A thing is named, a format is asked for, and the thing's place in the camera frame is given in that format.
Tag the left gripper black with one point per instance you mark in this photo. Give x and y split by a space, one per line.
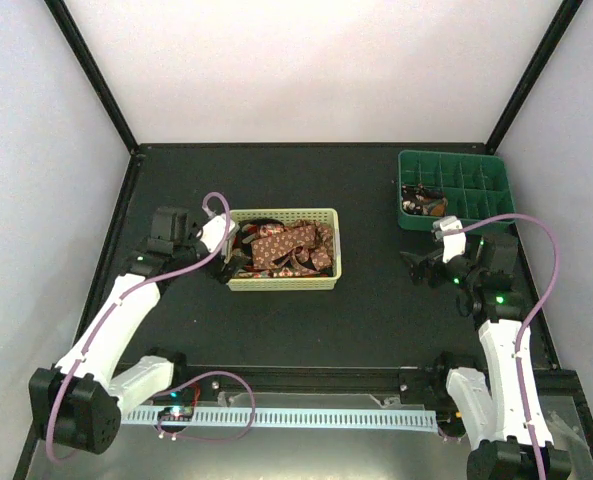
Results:
224 274

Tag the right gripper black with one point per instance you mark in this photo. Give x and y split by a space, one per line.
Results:
437 278

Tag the cream plastic basket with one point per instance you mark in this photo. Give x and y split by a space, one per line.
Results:
288 216

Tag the brown floral tie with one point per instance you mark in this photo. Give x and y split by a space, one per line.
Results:
302 244

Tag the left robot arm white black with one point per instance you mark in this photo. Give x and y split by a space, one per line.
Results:
81 400

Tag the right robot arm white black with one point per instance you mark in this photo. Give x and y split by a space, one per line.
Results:
499 408

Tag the red black striped tie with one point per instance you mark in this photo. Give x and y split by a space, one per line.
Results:
248 232

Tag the pink floral black tie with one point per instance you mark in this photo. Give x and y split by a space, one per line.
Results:
281 272

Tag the rolled dark floral tie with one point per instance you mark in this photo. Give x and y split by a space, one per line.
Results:
420 200

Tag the green divided organizer tray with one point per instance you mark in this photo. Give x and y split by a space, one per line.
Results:
476 186

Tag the left controller board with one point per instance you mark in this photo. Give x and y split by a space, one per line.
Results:
180 405

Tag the controller board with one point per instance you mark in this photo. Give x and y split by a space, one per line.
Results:
450 426
180 405

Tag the right controller board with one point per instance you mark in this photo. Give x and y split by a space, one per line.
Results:
450 426

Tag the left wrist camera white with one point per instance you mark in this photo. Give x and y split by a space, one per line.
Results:
217 232

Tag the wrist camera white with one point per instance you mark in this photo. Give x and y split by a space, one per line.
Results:
217 232
449 231

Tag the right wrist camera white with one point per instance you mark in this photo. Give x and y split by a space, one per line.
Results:
449 231

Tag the light blue slotted cable duct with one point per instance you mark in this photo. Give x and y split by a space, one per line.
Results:
294 418

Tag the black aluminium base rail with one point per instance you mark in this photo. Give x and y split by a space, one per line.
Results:
411 385

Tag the left black frame post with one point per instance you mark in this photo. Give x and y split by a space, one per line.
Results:
74 38

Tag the black frame post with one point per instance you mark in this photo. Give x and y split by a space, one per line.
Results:
74 38
548 44

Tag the right black frame post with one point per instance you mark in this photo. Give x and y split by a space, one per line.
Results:
548 44

